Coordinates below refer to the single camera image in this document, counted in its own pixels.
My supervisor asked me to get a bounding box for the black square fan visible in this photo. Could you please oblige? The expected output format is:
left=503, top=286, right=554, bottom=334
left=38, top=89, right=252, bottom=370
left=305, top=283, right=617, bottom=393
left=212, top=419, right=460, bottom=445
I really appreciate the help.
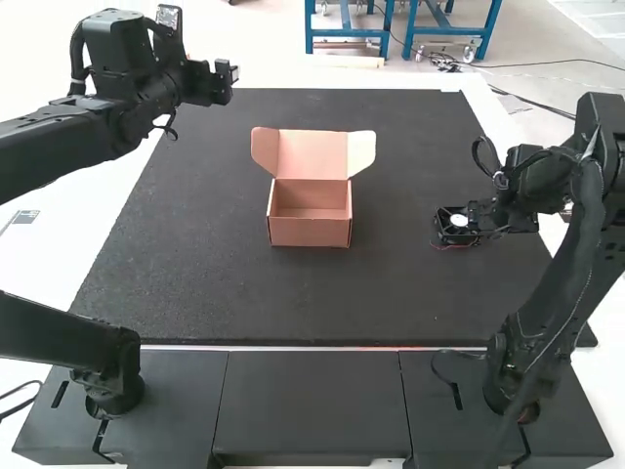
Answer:
left=429, top=205, right=483, bottom=253

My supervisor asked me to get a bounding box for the cardboard box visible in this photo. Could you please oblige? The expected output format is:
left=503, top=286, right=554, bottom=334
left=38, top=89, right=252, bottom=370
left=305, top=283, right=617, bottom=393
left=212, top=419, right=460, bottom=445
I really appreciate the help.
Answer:
left=250, top=125, right=378, bottom=249

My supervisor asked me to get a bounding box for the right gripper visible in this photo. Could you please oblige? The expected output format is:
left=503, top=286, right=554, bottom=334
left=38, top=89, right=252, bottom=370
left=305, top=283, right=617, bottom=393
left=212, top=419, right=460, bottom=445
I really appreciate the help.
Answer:
left=481, top=192, right=541, bottom=237

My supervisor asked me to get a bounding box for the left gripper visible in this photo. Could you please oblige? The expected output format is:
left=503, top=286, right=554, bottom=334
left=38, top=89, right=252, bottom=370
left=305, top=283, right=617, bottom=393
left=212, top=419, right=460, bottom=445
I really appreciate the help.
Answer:
left=181, top=58, right=241, bottom=107

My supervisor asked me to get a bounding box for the metal frame cart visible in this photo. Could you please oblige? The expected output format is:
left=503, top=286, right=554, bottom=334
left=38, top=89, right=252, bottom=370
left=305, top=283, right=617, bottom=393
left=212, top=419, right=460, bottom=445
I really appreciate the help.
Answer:
left=305, top=0, right=393, bottom=61
left=401, top=0, right=504, bottom=64

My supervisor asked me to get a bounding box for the black mat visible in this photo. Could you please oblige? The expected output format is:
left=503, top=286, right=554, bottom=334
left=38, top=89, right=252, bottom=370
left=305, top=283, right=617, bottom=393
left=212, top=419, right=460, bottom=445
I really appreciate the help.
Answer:
left=67, top=87, right=600, bottom=350

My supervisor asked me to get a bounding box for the dark base panel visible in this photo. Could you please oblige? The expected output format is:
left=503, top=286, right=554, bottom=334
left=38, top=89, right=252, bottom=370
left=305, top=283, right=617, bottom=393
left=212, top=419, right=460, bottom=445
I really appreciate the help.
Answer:
left=9, top=349, right=230, bottom=468
left=397, top=349, right=615, bottom=468
left=211, top=349, right=414, bottom=461

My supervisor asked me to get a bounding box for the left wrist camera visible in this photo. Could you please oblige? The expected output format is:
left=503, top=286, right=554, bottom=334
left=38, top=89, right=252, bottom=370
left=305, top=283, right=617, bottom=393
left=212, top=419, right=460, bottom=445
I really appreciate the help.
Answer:
left=155, top=4, right=183, bottom=36

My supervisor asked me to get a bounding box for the black cable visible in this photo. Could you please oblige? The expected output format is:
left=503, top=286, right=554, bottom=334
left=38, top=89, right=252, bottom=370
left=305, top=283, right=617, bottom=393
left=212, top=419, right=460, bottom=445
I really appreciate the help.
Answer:
left=431, top=348, right=490, bottom=388
left=470, top=136, right=510, bottom=192
left=149, top=108, right=180, bottom=144
left=0, top=380, right=43, bottom=422

